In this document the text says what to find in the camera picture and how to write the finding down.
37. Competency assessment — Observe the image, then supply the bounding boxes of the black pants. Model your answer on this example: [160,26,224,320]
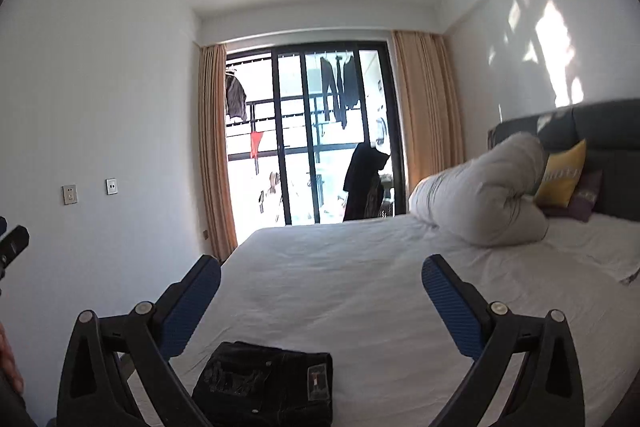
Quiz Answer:
[191,341,334,427]

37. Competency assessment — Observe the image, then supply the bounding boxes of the black draped garment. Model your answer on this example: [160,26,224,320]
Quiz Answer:
[342,142,392,223]

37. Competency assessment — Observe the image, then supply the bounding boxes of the grey padded headboard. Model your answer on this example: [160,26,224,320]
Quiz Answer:
[487,98,640,223]

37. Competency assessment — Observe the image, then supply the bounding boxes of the dark hanging trousers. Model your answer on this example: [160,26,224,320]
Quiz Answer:
[320,54,362,130]

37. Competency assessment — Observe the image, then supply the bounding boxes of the dark hanging shirt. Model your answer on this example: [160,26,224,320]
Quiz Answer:
[225,72,248,122]

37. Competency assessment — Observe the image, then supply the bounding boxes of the purple pillow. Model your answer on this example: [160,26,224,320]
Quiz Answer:
[542,170,603,223]

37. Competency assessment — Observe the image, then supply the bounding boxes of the white bed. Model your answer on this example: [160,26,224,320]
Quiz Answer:
[112,212,640,427]

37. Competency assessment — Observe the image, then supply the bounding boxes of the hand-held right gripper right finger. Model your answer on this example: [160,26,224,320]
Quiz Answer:
[421,254,586,427]

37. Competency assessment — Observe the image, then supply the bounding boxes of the black framed glass sliding door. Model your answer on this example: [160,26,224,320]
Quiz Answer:
[222,39,407,243]

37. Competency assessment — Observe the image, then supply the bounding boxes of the rolled white duvet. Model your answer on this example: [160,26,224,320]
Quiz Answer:
[409,132,549,248]

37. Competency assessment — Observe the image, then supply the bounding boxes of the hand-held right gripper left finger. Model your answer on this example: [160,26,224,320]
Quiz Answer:
[56,254,222,427]

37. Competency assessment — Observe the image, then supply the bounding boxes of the yellow pillow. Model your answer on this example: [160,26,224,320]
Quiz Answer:
[534,139,587,208]

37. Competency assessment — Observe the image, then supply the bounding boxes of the person's left hand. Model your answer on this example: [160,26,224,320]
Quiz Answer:
[0,322,24,395]

